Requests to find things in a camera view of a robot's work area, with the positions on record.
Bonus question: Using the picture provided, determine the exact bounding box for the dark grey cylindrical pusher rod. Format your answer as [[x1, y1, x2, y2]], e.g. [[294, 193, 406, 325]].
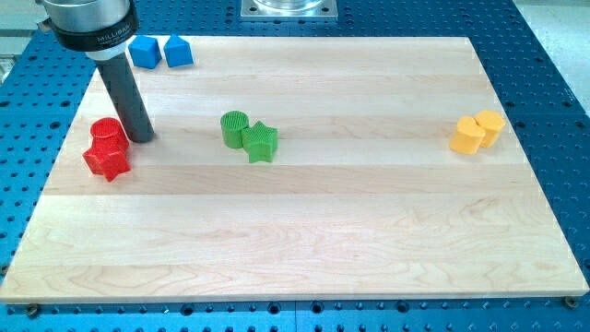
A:
[[96, 53, 155, 143]]

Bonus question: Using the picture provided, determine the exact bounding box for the green cylinder block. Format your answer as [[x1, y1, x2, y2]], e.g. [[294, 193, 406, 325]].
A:
[[220, 111, 249, 148]]

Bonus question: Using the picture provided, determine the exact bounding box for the yellow hexagon block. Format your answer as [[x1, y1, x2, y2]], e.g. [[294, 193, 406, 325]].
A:
[[475, 110, 506, 148]]

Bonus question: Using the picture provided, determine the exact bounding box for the light wooden board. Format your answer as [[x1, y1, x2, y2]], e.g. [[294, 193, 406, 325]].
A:
[[1, 37, 588, 304]]

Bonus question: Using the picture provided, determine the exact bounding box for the yellow heart block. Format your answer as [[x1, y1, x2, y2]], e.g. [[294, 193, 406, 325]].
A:
[[449, 116, 486, 155]]

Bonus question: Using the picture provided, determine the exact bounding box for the red star block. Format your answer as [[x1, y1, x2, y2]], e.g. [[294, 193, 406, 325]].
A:
[[83, 145, 131, 182]]

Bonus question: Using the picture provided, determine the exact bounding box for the blue cube block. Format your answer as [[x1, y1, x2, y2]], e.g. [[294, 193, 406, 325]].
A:
[[128, 35, 161, 69]]

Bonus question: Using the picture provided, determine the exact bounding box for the red cylinder block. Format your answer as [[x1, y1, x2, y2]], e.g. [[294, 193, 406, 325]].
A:
[[90, 117, 129, 152]]

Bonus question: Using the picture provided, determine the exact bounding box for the blue pentagon block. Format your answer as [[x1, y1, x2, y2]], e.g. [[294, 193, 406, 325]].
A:
[[164, 34, 194, 67]]

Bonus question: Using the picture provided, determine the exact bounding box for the green star block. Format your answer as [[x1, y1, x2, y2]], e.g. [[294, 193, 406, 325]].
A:
[[242, 121, 278, 163]]

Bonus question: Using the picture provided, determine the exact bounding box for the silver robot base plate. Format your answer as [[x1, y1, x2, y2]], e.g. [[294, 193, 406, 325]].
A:
[[240, 0, 338, 20]]

